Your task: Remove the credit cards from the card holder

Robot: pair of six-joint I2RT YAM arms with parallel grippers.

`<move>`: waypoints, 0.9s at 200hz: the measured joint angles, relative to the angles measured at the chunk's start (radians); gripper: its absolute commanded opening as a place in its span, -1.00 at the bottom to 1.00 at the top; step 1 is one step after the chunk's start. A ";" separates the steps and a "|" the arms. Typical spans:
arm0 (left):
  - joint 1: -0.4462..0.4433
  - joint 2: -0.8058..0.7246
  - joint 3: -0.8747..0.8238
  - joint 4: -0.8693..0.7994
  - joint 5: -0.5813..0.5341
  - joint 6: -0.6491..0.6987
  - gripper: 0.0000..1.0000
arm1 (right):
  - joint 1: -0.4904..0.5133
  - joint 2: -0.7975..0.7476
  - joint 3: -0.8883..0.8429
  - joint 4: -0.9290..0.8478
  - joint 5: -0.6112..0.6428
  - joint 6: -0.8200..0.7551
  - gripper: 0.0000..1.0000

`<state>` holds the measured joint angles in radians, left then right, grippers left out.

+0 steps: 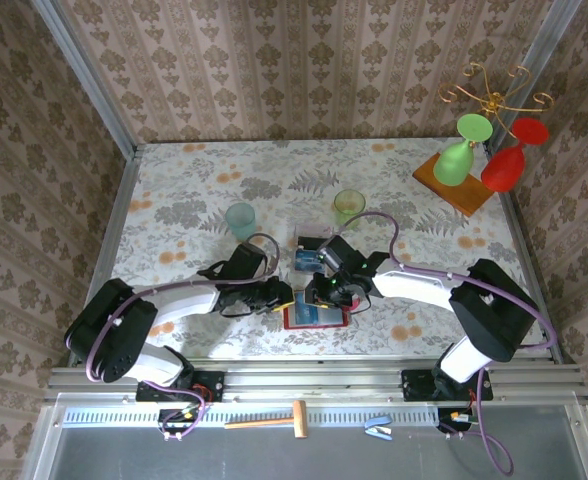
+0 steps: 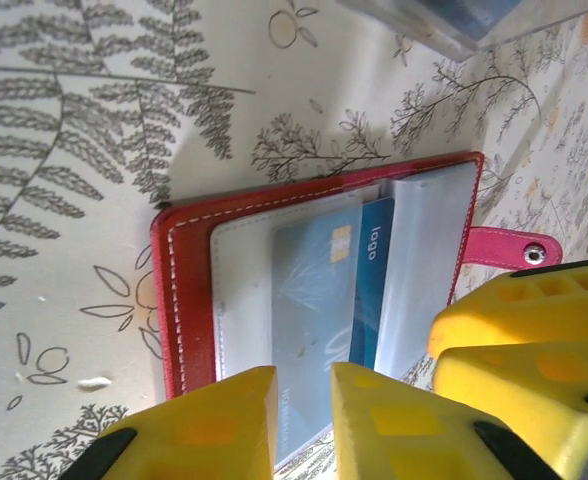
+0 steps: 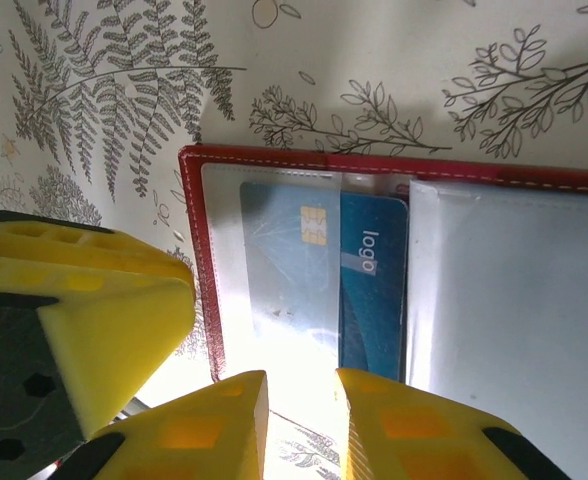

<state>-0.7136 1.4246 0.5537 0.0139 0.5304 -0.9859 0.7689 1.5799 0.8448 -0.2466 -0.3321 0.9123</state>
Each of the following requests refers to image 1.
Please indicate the black credit card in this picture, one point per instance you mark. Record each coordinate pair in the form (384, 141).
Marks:
(308, 243)

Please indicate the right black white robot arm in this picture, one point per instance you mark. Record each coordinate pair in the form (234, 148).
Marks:
(489, 315)

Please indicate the wooden base board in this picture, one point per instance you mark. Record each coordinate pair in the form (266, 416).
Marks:
(469, 196)

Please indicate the teal plastic cup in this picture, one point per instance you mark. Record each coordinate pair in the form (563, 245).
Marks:
(240, 217)

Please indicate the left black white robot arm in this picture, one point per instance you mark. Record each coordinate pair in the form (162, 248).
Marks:
(109, 330)

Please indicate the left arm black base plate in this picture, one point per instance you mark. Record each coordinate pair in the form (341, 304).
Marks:
(209, 382)

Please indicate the green plastic cup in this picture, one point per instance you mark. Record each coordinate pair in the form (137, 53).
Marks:
(349, 202)

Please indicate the red plastic wine glass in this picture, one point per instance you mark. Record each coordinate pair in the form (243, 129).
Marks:
(504, 170)

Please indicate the blue stapler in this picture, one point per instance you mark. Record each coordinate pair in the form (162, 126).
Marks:
(376, 431)

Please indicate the black power connector block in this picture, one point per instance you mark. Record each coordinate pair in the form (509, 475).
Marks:
(449, 426)
(174, 419)

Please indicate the aluminium side rail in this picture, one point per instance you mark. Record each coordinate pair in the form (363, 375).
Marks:
(524, 230)
(110, 235)

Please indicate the blue credit card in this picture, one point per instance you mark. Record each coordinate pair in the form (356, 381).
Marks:
(305, 261)
(306, 314)

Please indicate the red card holder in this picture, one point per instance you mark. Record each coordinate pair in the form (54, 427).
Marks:
(334, 318)

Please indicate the green plastic wine glass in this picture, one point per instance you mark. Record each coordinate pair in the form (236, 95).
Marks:
(454, 165)

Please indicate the clear plastic box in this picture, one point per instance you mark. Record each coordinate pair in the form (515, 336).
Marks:
(314, 230)

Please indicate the aluminium corner post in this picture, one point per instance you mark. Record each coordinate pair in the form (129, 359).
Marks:
(549, 35)
(90, 75)

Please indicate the wooden mallet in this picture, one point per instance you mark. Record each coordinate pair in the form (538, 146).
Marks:
(300, 420)

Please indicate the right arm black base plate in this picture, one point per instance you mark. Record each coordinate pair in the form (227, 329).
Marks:
(416, 385)

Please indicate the aluminium frame rail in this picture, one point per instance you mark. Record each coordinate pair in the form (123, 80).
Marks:
(314, 380)

